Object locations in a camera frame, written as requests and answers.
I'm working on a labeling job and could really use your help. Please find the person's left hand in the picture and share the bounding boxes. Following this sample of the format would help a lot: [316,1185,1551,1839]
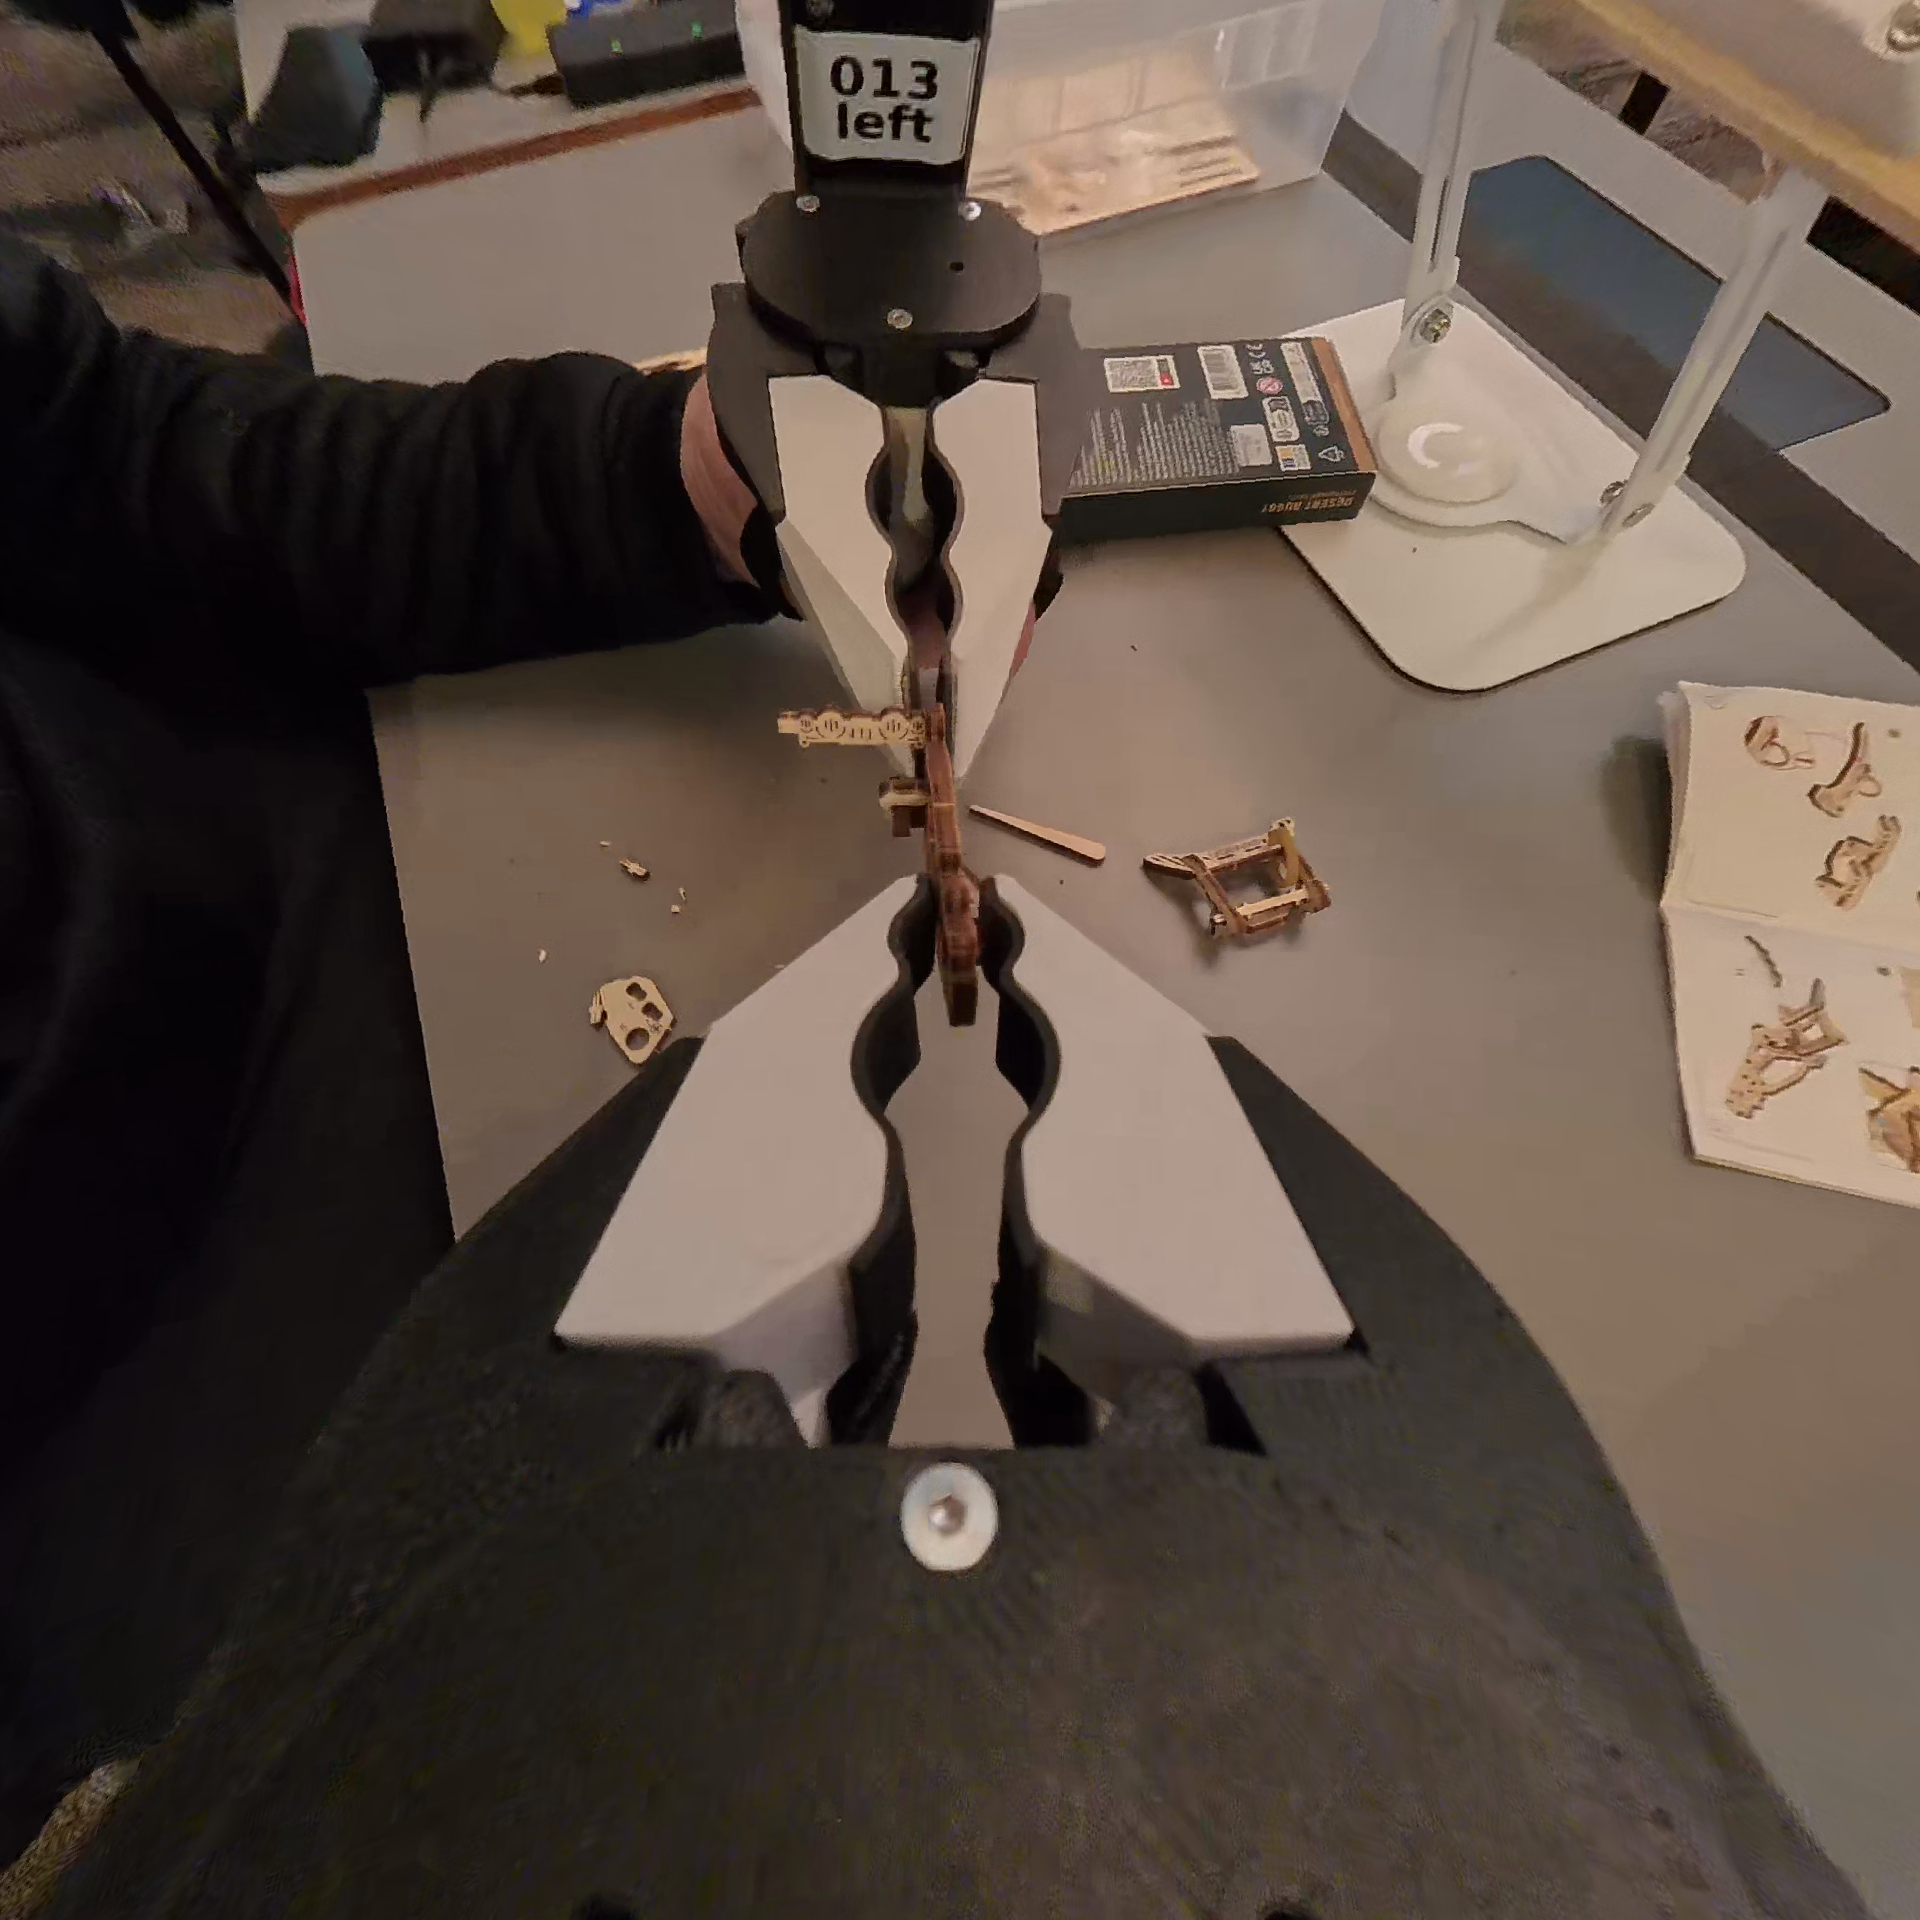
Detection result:
[680,375,800,616]

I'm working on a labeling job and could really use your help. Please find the thin wooden stick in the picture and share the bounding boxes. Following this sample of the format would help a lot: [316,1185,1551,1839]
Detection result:
[967,806,1109,865]

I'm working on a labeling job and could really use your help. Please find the small wooden plate with holes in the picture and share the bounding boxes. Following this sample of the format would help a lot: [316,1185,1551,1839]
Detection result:
[587,976,677,1069]

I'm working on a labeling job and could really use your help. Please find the pale wooden board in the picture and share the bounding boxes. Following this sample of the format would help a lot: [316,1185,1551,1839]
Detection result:
[1515,0,1920,249]

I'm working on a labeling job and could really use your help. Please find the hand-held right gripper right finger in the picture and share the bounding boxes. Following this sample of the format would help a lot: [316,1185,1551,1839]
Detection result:
[983,873,1361,1405]

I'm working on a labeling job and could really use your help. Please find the white desk stand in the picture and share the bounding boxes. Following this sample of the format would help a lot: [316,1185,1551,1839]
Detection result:
[1282,0,1824,696]

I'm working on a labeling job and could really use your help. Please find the assembly instruction booklet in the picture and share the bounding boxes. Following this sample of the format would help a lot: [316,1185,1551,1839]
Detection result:
[1661,682,1920,1210]

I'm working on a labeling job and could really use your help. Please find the person's left forearm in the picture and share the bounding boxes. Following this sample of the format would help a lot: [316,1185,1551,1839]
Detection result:
[0,231,714,699]

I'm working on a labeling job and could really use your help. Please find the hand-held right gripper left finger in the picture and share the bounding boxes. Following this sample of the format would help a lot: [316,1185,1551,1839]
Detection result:
[552,879,922,1450]

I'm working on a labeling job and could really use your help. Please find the wooden model side frame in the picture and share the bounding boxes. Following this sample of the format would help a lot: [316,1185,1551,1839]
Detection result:
[777,662,1004,1032]

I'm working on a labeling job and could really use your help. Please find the clear plastic storage box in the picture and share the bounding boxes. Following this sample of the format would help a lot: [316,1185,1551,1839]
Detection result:
[961,0,1419,242]

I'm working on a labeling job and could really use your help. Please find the black power adapter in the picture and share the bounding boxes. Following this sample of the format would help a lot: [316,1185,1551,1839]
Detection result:
[369,0,506,91]

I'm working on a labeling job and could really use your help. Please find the black charger with green lights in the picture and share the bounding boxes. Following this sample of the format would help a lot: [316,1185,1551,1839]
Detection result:
[547,8,753,111]

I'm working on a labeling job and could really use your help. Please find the blue mat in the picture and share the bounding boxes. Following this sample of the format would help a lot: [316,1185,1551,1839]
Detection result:
[1463,159,1892,454]

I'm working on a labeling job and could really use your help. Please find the black tripod leg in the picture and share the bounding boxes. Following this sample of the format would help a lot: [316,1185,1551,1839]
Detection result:
[90,0,301,310]

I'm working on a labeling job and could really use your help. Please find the small wooden model frame assembly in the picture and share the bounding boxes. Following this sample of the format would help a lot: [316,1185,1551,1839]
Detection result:
[1143,817,1336,944]

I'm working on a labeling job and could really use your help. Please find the wooden part sheets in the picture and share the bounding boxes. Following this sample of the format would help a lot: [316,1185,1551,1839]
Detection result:
[977,143,1260,241]

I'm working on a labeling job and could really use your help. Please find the person's dark clothing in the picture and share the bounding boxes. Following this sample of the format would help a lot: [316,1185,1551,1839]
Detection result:
[0,631,459,1817]

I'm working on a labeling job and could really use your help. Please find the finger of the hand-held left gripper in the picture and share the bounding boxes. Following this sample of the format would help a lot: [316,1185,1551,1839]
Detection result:
[765,373,923,726]
[920,378,1049,784]

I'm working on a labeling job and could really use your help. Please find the dark model kit box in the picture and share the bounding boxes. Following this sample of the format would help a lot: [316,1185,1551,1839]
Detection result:
[1049,337,1379,545]

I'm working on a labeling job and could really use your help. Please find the dark grey pouch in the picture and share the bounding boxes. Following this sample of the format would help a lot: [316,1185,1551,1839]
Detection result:
[240,24,384,169]

